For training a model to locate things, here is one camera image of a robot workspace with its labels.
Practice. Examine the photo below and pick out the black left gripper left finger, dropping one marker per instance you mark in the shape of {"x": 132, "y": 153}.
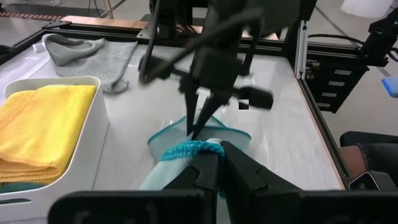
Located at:
{"x": 186, "y": 202}

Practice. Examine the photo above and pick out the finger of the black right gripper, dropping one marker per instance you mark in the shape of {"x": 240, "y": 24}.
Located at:
{"x": 152, "y": 68}
{"x": 256, "y": 98}

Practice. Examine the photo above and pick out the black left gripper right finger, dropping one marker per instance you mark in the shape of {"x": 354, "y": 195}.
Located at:
{"x": 264, "y": 202}

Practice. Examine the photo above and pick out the pale teal microfiber towel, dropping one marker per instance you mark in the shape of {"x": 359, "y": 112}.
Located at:
{"x": 168, "y": 174}

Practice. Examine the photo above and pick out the grey microfiber towel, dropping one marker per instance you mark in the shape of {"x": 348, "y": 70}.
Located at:
{"x": 93, "y": 59}

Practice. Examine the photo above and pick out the yellow microfiber towel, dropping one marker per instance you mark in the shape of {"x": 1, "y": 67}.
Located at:
{"x": 40, "y": 130}

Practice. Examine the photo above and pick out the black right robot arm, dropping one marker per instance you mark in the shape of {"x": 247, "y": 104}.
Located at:
{"x": 273, "y": 15}

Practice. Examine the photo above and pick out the silver aluminium bar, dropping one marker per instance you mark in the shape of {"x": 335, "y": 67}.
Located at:
{"x": 300, "y": 49}

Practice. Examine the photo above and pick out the black labelled box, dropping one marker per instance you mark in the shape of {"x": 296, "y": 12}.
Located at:
{"x": 335, "y": 84}

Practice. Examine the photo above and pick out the white plastic bin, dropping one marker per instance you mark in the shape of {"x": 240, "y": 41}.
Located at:
{"x": 90, "y": 149}

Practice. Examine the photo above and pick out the person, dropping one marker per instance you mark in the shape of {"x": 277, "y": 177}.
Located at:
{"x": 373, "y": 149}

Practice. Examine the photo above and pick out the small blue object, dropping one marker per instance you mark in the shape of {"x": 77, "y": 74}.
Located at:
{"x": 390, "y": 87}

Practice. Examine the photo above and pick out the white cylindrical object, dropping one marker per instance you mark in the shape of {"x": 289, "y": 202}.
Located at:
{"x": 367, "y": 6}

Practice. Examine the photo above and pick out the black aluminium station frame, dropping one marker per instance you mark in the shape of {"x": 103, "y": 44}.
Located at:
{"x": 320, "y": 124}

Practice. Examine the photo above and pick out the grey table-level camera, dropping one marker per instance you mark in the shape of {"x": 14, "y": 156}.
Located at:
{"x": 370, "y": 181}

